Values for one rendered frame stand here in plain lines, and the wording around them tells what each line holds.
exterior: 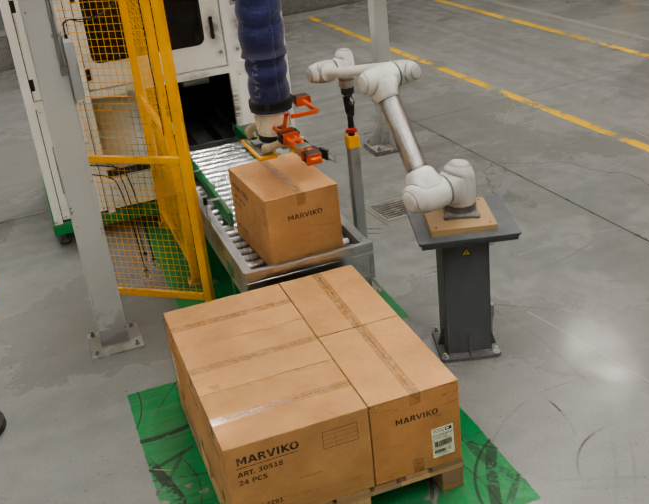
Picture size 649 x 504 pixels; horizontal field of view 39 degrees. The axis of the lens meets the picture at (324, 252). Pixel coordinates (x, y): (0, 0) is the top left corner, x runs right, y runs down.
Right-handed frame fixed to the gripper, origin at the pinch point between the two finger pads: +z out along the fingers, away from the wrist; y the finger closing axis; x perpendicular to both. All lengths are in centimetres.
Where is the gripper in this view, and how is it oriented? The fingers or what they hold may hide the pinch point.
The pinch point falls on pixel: (350, 121)
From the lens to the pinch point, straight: 523.6
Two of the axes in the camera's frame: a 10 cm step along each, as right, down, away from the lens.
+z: 1.1, 9.0, 4.3
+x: -9.3, 2.4, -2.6
